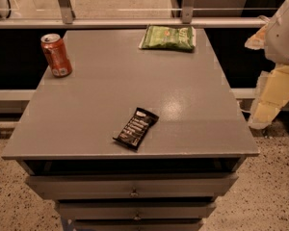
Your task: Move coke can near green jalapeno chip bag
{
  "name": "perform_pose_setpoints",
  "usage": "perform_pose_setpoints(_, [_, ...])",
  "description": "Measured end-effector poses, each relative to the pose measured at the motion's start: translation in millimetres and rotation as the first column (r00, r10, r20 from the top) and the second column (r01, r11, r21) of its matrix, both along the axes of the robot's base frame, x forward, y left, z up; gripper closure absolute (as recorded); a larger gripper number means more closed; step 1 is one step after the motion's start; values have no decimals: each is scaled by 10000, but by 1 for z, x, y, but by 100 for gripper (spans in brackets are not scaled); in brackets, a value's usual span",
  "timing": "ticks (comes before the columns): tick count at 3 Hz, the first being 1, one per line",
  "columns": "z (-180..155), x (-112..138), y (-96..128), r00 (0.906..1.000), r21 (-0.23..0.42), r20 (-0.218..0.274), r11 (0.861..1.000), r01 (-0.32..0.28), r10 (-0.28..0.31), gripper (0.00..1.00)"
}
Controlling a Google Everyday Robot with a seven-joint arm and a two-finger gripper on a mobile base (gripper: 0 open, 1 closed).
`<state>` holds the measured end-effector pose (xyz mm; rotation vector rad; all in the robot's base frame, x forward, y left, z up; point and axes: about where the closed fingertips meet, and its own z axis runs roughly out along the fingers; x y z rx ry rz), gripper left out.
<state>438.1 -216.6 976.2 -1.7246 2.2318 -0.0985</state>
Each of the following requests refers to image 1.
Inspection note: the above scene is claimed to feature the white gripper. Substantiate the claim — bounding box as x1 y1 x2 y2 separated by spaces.
245 0 289 129

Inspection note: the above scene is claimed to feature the red coke can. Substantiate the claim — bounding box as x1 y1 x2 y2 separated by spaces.
40 34 72 77

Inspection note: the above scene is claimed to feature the green jalapeno chip bag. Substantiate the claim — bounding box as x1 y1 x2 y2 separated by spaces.
139 25 196 52

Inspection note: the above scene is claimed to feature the top grey drawer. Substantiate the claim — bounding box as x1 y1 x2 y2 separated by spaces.
26 173 238 200

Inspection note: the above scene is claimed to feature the grey drawer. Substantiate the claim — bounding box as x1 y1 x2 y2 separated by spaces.
26 173 238 200
74 219 203 231
57 201 216 220

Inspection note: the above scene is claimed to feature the black snack bar wrapper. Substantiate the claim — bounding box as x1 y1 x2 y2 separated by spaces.
114 108 159 151

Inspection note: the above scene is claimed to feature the grey drawer cabinet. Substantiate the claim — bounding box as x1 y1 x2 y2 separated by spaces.
1 28 260 231

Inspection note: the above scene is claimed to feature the bottom grey drawer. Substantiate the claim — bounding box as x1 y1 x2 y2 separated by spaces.
74 219 203 231

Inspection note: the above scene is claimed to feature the middle grey drawer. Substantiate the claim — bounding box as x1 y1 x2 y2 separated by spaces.
57 201 216 220

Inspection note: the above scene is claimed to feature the metal railing frame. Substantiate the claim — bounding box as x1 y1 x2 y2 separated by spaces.
0 0 267 29

